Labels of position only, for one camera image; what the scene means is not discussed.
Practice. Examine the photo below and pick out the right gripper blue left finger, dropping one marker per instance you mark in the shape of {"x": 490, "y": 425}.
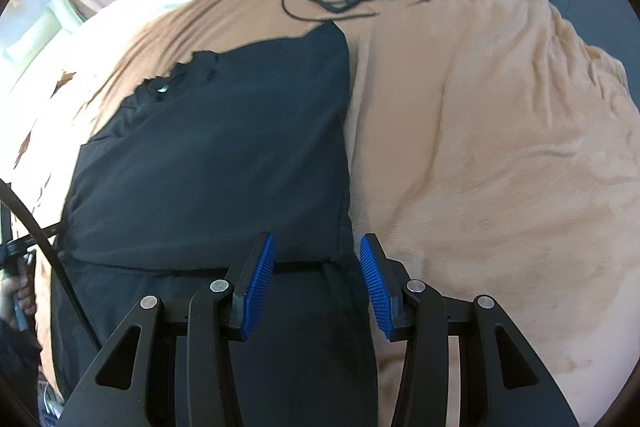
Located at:
{"x": 250, "y": 280}

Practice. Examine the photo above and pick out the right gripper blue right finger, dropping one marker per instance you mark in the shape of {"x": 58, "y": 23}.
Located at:
{"x": 384, "y": 289}

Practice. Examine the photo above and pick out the cream padded headboard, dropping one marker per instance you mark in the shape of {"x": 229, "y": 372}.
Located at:
{"x": 27, "y": 27}

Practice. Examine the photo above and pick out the black t-shirt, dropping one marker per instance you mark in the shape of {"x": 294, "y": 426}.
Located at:
{"x": 189, "y": 171}

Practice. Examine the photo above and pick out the brown bed blanket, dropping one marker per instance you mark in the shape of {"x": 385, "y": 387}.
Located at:
{"x": 491, "y": 150}

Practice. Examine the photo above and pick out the person's left hand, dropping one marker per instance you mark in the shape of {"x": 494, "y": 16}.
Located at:
{"x": 17, "y": 291}

